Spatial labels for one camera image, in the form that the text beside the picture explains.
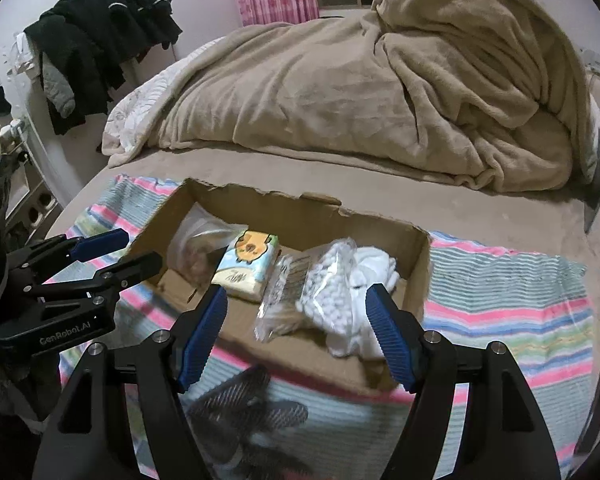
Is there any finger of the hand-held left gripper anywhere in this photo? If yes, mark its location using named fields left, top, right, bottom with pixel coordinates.
left=27, top=253, right=164, bottom=308
left=7, top=228, right=132, bottom=286

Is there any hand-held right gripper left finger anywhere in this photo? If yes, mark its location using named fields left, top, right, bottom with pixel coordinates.
left=32, top=287, right=231, bottom=480

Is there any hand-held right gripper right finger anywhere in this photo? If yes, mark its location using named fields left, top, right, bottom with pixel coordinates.
left=365, top=284, right=563, bottom=480

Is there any clear bag of cotton balls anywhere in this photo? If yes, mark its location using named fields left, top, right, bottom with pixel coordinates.
left=300, top=238, right=367, bottom=337

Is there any cardboard box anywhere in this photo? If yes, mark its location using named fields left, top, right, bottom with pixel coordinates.
left=125, top=177, right=433, bottom=396

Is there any clear plastic bag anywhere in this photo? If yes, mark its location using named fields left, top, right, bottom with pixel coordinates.
left=167, top=203, right=248, bottom=286

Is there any white cloth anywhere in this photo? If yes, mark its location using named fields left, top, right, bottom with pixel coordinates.
left=325, top=247, right=398, bottom=361

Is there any black mesh pouch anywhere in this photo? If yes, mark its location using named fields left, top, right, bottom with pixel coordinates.
left=187, top=365, right=311, bottom=480

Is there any white shelf unit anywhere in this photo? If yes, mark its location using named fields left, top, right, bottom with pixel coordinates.
left=2, top=120, right=62, bottom=233

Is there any cartoon print tissue pack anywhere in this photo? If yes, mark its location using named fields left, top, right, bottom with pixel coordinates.
left=211, top=229, right=282, bottom=303

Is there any clear bag of cotton swabs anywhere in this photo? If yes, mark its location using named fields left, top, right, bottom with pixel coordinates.
left=254, top=252, right=326, bottom=343

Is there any striped towel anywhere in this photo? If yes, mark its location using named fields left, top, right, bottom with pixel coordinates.
left=60, top=174, right=596, bottom=480

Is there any bed with brown sheet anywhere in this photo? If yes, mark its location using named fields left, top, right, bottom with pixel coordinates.
left=42, top=10, right=600, bottom=480

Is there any grey garment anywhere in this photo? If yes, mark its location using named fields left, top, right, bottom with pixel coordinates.
left=40, top=55, right=77, bottom=118

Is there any pile of black clothes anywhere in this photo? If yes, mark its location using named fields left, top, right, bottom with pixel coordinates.
left=24, top=0, right=183, bottom=136

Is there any beige fleece blanket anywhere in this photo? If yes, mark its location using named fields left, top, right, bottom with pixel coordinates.
left=102, top=0, right=600, bottom=192

